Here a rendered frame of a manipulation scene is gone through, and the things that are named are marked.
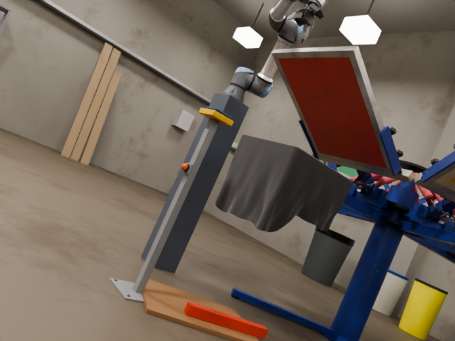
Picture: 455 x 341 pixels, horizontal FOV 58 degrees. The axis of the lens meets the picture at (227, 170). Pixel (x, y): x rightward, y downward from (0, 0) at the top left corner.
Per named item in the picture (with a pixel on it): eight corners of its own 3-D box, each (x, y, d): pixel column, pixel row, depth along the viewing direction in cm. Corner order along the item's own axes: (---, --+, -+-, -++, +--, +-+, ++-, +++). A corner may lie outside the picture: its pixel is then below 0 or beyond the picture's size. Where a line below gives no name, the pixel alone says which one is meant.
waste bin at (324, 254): (342, 291, 587) (362, 244, 590) (319, 284, 551) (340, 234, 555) (312, 275, 632) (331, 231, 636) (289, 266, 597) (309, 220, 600)
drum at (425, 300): (420, 340, 451) (441, 289, 454) (390, 323, 480) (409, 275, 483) (433, 343, 474) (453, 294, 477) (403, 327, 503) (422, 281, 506)
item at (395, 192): (349, 354, 257) (430, 159, 264) (303, 323, 289) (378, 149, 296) (380, 360, 281) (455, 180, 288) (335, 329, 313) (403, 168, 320)
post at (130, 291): (124, 299, 182) (212, 105, 187) (108, 279, 200) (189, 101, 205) (164, 307, 196) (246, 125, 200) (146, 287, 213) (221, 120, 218)
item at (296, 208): (264, 231, 190) (300, 148, 192) (259, 229, 193) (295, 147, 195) (321, 254, 217) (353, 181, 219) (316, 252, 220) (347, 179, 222)
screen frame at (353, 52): (353, 50, 188) (357, 45, 189) (270, 53, 235) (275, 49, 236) (394, 174, 228) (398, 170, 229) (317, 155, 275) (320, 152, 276)
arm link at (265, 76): (245, 87, 285) (284, 13, 262) (264, 97, 288) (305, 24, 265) (245, 92, 274) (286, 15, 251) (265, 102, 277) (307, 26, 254)
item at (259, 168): (261, 231, 188) (298, 146, 190) (208, 204, 224) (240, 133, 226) (265, 233, 190) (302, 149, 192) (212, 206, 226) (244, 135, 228)
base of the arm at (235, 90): (217, 94, 277) (223, 80, 277) (233, 103, 286) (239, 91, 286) (230, 95, 265) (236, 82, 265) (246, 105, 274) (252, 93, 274)
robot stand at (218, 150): (140, 256, 271) (214, 93, 277) (162, 262, 282) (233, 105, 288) (152, 267, 257) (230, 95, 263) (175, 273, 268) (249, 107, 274)
